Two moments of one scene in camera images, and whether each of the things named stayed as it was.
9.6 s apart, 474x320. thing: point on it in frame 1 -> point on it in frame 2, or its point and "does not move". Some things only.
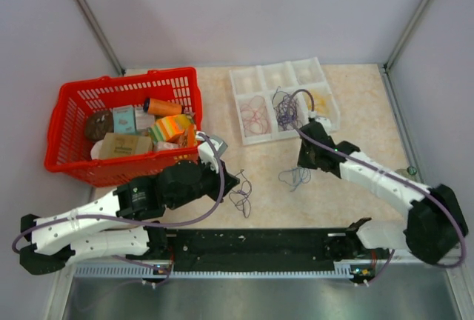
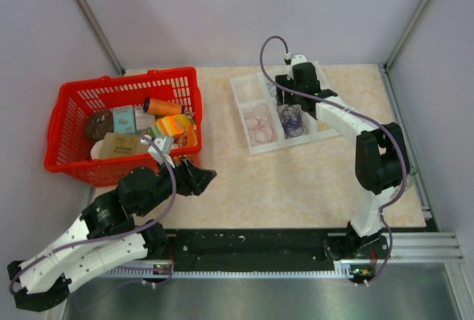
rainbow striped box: (169, 128) does not move
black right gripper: (301, 160) -> (286, 100)
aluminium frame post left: (92, 18) does not move
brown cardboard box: (117, 145) does not move
